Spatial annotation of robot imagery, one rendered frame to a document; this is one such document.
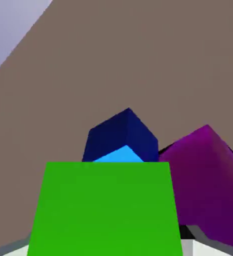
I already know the large dark blue box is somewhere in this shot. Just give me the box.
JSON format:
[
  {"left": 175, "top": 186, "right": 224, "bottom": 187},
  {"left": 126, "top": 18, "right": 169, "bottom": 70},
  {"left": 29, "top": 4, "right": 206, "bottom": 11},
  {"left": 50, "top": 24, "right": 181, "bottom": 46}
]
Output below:
[{"left": 81, "top": 107, "right": 160, "bottom": 163}]

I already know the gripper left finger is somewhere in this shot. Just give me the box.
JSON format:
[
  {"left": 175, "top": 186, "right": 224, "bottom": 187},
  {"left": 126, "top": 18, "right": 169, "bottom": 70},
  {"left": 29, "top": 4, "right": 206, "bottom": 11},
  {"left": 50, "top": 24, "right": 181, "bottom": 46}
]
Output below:
[{"left": 0, "top": 232, "right": 32, "bottom": 256}]

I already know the small light blue cube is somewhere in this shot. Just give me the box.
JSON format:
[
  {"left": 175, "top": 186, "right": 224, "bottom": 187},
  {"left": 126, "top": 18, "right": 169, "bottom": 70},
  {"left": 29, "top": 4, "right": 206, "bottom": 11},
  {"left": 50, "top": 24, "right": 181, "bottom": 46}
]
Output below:
[{"left": 92, "top": 144, "right": 145, "bottom": 163}]

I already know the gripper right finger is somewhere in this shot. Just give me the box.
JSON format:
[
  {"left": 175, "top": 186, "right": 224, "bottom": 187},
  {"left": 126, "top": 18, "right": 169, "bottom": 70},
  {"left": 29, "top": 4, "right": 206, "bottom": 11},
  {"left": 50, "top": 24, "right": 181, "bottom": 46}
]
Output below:
[{"left": 179, "top": 224, "right": 233, "bottom": 256}]

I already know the small green cube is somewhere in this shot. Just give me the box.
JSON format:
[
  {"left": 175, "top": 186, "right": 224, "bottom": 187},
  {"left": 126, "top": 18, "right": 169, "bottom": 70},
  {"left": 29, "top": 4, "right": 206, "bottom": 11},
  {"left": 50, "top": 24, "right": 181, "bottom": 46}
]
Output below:
[{"left": 26, "top": 161, "right": 184, "bottom": 256}]

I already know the large purple box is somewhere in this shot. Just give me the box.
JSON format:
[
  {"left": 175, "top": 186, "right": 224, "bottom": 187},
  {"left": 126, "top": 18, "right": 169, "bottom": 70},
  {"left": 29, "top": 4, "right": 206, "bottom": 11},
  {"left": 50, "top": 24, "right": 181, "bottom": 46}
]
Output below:
[{"left": 157, "top": 123, "right": 233, "bottom": 252}]

